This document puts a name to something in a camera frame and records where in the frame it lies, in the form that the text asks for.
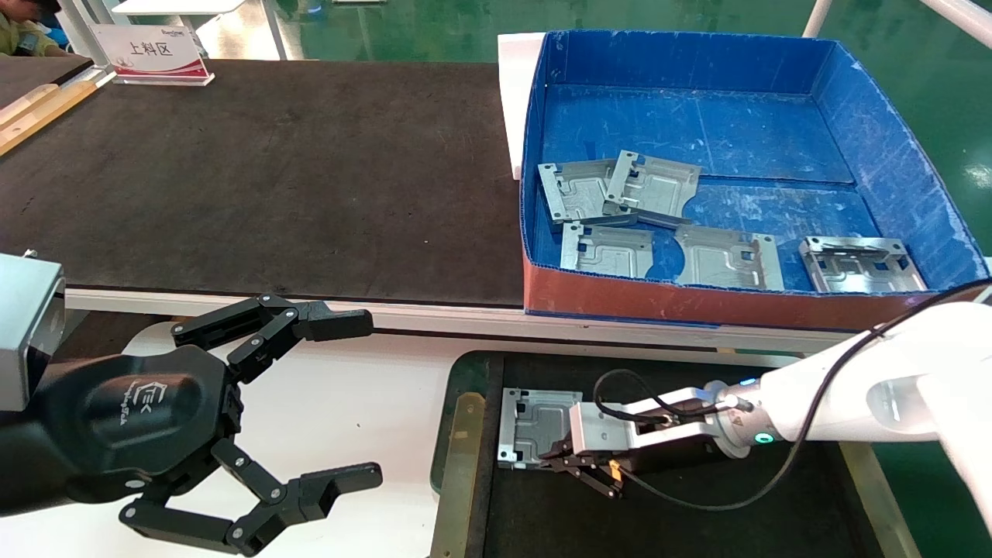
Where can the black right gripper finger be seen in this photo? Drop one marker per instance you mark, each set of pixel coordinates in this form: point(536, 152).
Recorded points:
point(562, 459)
point(597, 477)

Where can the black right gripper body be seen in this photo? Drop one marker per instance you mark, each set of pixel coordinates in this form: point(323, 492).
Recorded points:
point(674, 461)

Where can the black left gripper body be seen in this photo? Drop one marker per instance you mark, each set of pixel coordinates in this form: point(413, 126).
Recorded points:
point(147, 418)

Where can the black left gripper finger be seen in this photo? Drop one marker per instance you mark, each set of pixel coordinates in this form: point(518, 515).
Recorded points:
point(302, 496)
point(310, 322)

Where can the grey stamped metal part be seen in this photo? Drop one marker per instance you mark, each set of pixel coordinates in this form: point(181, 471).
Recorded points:
point(539, 422)
point(860, 263)
point(725, 260)
point(651, 186)
point(604, 252)
point(573, 194)

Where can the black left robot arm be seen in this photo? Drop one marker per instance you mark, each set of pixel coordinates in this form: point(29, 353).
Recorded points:
point(23, 465)

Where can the black work mat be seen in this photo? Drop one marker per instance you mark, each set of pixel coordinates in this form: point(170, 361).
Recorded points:
point(666, 527)

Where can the large black table mat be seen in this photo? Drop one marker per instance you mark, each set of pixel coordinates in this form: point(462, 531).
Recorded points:
point(271, 178)

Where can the white red sign placard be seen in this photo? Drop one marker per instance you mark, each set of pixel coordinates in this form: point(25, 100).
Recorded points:
point(151, 50)

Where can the wooden strip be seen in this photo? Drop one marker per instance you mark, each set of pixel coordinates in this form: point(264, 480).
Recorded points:
point(46, 112)

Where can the blue cardboard box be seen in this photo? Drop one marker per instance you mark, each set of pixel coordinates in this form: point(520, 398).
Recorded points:
point(697, 124)

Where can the person in yellow-green shirt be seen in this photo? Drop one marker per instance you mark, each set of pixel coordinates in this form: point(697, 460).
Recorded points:
point(19, 35)

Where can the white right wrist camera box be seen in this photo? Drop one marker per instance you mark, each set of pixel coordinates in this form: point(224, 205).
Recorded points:
point(597, 434)

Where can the white table frame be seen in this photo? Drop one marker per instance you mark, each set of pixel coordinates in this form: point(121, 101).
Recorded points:
point(434, 316)

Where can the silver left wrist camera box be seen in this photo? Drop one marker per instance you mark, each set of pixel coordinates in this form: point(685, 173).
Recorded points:
point(23, 325)

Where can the white pipe frame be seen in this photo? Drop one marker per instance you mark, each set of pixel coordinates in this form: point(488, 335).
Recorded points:
point(965, 17)

